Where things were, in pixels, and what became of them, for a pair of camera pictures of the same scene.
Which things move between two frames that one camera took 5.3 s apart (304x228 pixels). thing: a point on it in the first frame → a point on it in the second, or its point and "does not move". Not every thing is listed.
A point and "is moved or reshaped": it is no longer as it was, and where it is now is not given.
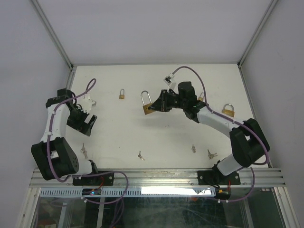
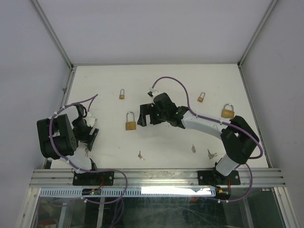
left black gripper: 82,126 → 89,138
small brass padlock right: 201,98 does not move
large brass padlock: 146,107 is moved or reshaped
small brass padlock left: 122,96 does not move
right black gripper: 160,104 → 147,109
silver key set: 141,157 does not move
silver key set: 193,148 does not move
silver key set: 210,155 does not move
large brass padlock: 228,112 does not move
